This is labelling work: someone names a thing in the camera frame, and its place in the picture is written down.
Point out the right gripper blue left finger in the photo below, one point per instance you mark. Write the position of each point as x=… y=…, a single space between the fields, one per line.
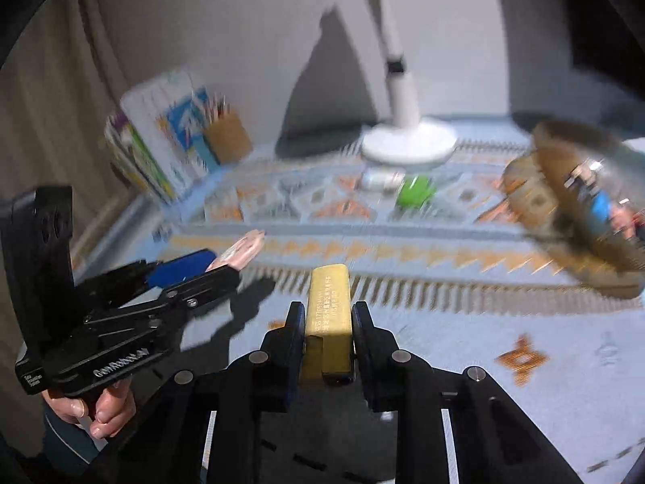
x=285 y=349

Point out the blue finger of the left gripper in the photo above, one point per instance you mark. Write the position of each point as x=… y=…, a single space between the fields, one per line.
x=181 y=269

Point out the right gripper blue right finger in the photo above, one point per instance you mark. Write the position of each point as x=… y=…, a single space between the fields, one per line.
x=380 y=375

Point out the yellow rectangular case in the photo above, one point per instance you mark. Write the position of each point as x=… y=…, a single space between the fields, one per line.
x=327 y=359

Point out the pink item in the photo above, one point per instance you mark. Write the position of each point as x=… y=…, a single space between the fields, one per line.
x=241 y=252

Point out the left hand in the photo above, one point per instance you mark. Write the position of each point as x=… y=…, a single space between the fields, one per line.
x=112 y=410

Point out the stack of books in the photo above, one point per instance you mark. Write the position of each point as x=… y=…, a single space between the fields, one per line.
x=159 y=130

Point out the brown pen holder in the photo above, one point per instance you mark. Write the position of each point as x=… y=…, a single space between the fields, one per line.
x=228 y=139

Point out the green translucent toy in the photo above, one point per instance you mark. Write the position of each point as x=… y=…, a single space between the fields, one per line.
x=415 y=192

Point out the round clear plastic case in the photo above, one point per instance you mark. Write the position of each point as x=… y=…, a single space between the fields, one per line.
x=381 y=179

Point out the white desk lamp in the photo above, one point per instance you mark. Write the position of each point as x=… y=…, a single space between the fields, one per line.
x=407 y=139

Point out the ribbed amber glass bowl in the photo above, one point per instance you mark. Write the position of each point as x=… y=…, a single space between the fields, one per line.
x=579 y=193

